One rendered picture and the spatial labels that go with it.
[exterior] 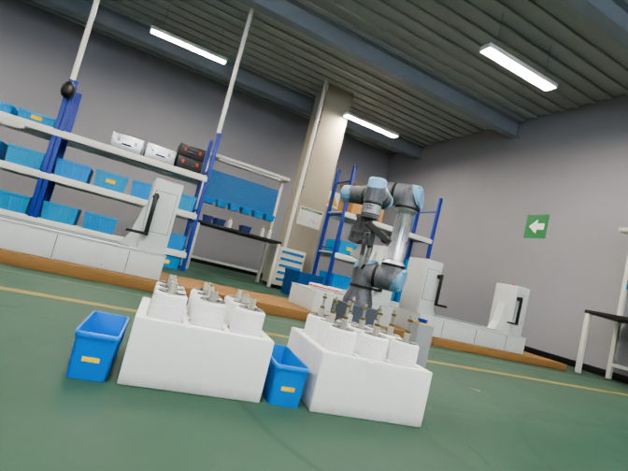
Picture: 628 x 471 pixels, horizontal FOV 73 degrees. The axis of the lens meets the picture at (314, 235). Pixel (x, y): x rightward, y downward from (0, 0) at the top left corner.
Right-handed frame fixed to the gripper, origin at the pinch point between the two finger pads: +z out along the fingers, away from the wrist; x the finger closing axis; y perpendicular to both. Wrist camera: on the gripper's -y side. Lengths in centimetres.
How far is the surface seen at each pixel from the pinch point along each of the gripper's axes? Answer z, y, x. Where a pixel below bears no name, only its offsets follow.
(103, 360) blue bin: 42, 36, 77
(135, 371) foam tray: 44, 30, 71
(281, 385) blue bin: 42, 1, 43
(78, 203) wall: -14, 738, -387
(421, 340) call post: 22.6, -25.3, -13.1
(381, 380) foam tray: 34.9, -22.3, 21.9
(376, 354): 27.8, -18.5, 21.3
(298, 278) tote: 19, 221, -382
